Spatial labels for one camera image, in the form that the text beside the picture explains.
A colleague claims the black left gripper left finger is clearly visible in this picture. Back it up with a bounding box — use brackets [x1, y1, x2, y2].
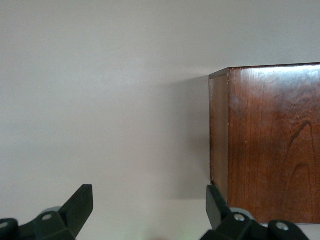
[0, 184, 94, 240]

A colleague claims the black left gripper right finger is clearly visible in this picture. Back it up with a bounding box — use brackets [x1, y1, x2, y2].
[199, 184, 311, 240]

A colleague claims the dark brown wooden cabinet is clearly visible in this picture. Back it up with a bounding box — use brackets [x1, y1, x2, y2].
[208, 62, 320, 225]

